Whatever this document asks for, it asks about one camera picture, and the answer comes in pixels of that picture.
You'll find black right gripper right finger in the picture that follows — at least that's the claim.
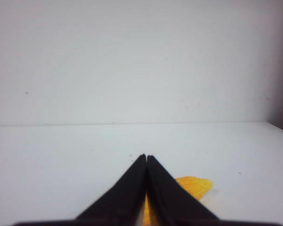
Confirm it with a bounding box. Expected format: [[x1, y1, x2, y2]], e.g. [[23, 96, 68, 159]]
[[147, 155, 219, 221]]

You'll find yellow corn cob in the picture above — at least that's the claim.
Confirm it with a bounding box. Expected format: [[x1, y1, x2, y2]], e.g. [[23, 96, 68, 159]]
[[142, 176, 213, 226]]

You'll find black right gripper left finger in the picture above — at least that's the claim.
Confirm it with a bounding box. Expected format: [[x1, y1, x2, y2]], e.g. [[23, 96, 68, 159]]
[[76, 154, 147, 221]]

